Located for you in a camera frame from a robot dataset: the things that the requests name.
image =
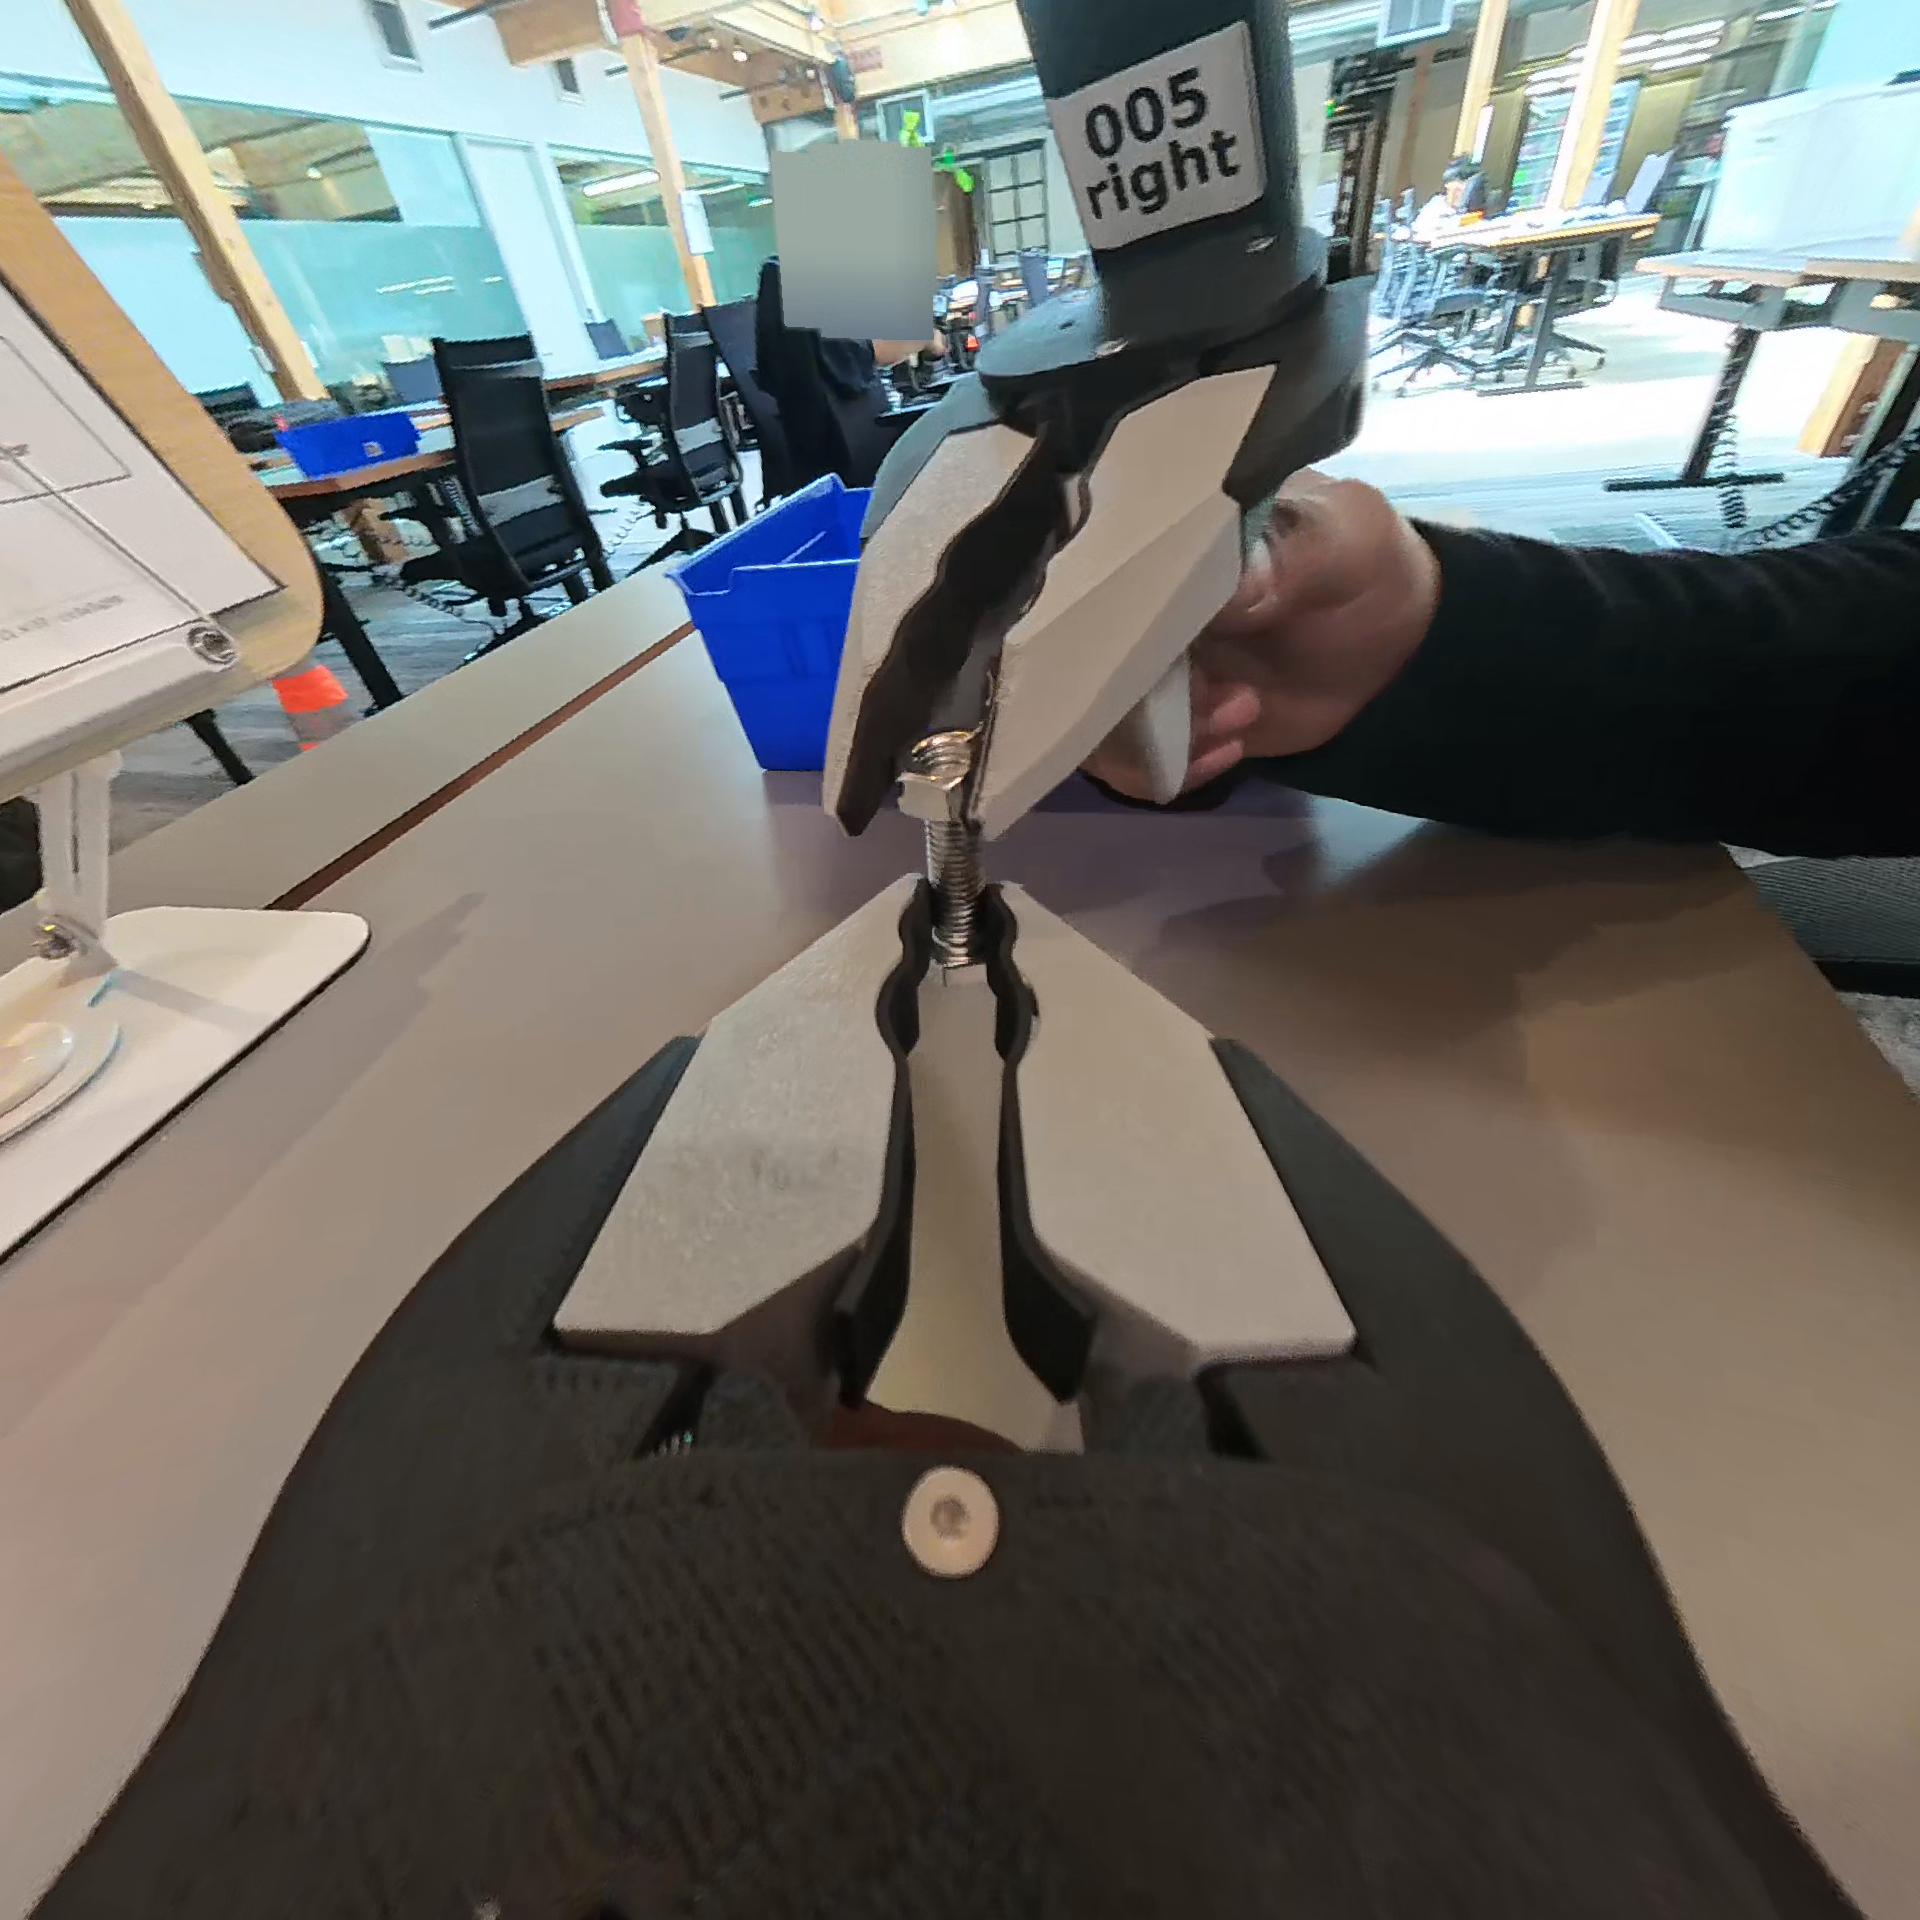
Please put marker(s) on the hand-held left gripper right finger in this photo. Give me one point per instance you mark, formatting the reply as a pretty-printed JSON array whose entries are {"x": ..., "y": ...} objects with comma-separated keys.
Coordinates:
[{"x": 1183, "y": 1184}]

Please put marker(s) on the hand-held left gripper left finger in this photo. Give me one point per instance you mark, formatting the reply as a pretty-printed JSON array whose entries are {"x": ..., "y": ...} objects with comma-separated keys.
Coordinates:
[{"x": 706, "y": 1184}]

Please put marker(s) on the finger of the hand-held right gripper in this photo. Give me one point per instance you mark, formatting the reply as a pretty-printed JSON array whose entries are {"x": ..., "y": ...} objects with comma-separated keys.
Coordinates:
[
  {"x": 902, "y": 600},
  {"x": 1140, "y": 600}
]

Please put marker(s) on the blue plastic bin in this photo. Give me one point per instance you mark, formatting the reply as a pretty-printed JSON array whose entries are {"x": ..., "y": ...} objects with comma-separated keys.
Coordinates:
[
  {"x": 767, "y": 645},
  {"x": 355, "y": 446}
]

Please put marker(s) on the steel hex nut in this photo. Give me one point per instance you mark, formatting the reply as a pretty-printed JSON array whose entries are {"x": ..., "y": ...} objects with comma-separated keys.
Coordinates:
[{"x": 940, "y": 773}]

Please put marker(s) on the steel hex bolt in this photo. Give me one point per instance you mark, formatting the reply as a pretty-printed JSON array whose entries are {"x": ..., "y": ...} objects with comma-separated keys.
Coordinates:
[{"x": 958, "y": 873}]

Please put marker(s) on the person's right forearm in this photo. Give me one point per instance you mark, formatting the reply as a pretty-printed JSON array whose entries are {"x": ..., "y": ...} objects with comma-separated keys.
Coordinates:
[{"x": 1650, "y": 691}]

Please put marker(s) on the person's right hand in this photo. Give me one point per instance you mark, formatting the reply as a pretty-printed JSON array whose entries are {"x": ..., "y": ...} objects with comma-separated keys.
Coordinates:
[{"x": 1319, "y": 633}]

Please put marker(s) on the black jacket on chair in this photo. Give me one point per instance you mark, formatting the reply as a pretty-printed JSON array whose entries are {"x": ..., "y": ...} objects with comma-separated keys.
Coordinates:
[{"x": 789, "y": 406}]

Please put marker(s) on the wooden edged office desk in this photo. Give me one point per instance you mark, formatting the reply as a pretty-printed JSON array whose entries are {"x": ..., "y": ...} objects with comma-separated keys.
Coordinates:
[
  {"x": 343, "y": 481},
  {"x": 1771, "y": 262}
]

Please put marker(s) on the orange traffic cone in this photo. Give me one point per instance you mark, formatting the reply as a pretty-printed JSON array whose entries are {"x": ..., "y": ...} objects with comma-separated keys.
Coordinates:
[{"x": 316, "y": 702}]

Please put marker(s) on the white storage box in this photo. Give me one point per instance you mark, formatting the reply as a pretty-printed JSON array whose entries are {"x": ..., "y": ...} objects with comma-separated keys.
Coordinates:
[{"x": 1817, "y": 174}]

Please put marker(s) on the black mesh office chair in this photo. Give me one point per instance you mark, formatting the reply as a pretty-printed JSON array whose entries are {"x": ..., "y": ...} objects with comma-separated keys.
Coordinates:
[{"x": 1844, "y": 923}]

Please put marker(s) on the wooden display board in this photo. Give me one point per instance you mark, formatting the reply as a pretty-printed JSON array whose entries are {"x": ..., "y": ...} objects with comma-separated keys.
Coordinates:
[{"x": 153, "y": 391}]

